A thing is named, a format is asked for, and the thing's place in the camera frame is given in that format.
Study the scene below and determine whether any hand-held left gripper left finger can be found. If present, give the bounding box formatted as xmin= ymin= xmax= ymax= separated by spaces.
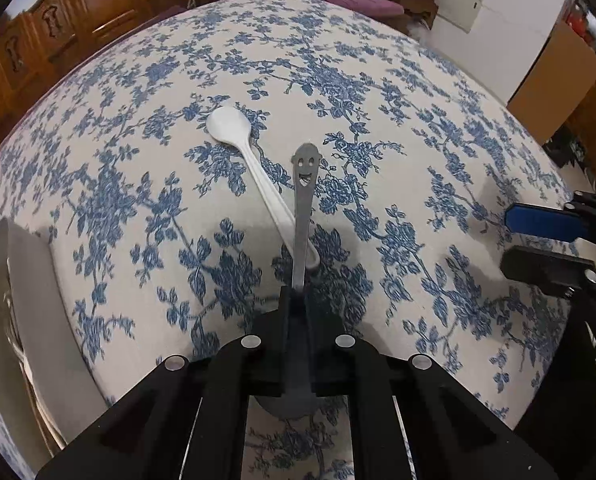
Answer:
xmin=35 ymin=286 xmax=295 ymax=480

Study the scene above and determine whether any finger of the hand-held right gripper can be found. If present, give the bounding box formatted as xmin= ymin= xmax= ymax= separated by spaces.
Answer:
xmin=504 ymin=191 xmax=596 ymax=243
xmin=500 ymin=246 xmax=596 ymax=311

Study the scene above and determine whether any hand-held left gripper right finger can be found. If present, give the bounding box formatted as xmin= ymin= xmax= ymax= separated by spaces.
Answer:
xmin=305 ymin=290 xmax=559 ymax=480

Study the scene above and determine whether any metal spoon with face handle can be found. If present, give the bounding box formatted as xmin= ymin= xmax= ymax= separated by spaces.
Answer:
xmin=255 ymin=142 xmax=323 ymax=418

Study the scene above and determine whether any small white plastic spoon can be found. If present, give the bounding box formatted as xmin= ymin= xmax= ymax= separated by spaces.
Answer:
xmin=207 ymin=106 xmax=321 ymax=267

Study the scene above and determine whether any grey metal container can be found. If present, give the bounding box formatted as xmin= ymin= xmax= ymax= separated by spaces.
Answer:
xmin=0 ymin=217 xmax=108 ymax=461

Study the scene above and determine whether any brown cardboard box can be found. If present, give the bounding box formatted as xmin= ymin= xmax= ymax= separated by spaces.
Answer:
xmin=508 ymin=20 xmax=596 ymax=146

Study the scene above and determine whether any blue floral tablecloth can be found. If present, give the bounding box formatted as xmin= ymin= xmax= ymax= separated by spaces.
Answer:
xmin=0 ymin=0 xmax=574 ymax=480

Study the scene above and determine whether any purple cushion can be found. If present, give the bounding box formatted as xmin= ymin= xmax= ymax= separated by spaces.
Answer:
xmin=282 ymin=0 xmax=405 ymax=18

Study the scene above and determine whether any purple under cloth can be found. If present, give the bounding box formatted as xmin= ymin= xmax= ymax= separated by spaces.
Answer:
xmin=78 ymin=2 xmax=189 ymax=61

